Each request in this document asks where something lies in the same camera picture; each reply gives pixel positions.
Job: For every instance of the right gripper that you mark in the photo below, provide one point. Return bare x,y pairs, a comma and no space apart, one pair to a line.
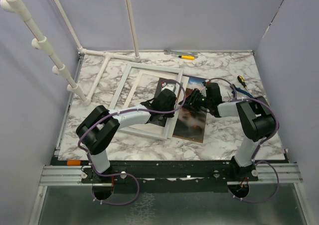
193,98

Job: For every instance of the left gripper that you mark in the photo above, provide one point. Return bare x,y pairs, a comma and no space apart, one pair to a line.
169,115

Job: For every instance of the sunset landscape photo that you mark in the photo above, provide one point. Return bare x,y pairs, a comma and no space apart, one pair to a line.
190,125

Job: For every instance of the white picture frame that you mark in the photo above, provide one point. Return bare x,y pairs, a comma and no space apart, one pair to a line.
146,86

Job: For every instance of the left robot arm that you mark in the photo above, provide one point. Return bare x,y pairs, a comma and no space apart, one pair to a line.
99,127

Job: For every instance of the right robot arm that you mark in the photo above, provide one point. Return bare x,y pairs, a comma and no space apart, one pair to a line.
256,117

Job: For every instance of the yellow utility knife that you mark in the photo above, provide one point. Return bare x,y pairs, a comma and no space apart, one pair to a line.
186,57

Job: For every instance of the silver wrench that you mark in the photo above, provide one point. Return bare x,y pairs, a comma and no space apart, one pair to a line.
171,52

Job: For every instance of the black yellow screwdriver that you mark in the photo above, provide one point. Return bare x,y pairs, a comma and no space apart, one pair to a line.
241,81

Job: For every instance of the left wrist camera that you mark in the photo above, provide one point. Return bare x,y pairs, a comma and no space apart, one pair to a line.
168,86

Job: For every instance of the blue handled pliers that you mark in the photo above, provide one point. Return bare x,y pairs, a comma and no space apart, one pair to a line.
239,90

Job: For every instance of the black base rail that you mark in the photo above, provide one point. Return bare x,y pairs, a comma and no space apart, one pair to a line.
127,177

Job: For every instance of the aluminium extrusion rail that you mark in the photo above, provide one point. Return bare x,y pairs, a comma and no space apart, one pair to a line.
60,176

